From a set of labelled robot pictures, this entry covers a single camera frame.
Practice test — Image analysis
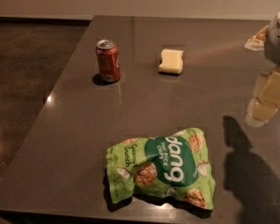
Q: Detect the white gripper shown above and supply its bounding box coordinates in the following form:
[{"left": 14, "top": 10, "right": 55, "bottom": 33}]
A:
[{"left": 245, "top": 10, "right": 280, "bottom": 127}]

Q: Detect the red coke can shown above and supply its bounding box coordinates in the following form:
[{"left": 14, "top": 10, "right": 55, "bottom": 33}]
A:
[{"left": 95, "top": 39, "right": 120, "bottom": 83}]

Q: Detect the yellow sponge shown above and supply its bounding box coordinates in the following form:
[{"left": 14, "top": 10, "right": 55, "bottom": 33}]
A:
[{"left": 159, "top": 49, "right": 184, "bottom": 75}]

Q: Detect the green rice chips bag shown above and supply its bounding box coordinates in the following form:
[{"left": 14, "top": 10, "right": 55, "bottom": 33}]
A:
[{"left": 106, "top": 128, "right": 216, "bottom": 210}]

